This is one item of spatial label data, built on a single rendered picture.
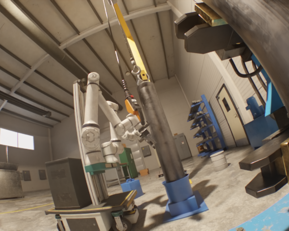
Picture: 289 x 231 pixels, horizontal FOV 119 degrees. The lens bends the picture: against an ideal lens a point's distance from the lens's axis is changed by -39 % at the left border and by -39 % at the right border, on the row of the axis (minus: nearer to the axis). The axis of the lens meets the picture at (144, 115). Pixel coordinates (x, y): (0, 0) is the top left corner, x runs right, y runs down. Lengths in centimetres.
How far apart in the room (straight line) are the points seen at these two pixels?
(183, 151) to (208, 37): 990
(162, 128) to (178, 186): 59
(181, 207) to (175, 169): 39
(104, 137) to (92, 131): 1125
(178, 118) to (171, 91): 245
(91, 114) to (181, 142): 935
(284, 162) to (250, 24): 30
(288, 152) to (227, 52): 46
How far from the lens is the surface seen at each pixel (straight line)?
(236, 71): 70
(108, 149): 172
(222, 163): 279
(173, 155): 136
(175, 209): 144
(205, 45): 52
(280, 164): 40
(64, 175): 148
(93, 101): 126
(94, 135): 110
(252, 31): 29
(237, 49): 68
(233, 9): 31
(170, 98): 1167
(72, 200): 148
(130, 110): 110
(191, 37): 45
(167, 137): 138
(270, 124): 253
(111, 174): 599
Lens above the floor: 61
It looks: 19 degrees up
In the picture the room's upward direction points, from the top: 17 degrees counter-clockwise
